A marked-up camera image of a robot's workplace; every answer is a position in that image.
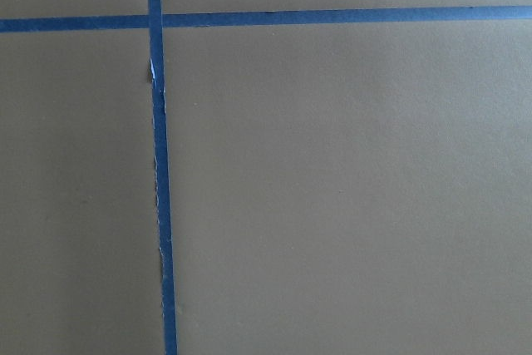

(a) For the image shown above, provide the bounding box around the brown paper table cover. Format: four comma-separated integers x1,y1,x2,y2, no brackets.
1,0,531,354

